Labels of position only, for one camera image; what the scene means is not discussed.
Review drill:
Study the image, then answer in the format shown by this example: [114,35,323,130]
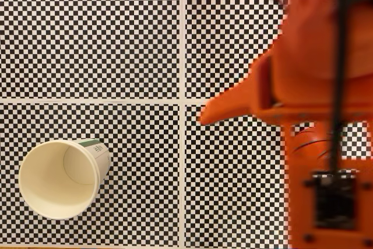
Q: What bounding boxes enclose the orange mini basketball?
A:
[291,126,342,162]

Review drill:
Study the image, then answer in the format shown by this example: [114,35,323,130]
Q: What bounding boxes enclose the white paper cup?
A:
[18,138,112,220]

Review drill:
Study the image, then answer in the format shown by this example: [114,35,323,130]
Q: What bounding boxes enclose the black camera cable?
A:
[328,0,349,176]

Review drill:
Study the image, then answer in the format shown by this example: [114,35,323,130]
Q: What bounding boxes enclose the orange camera mount with board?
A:
[252,102,373,249]

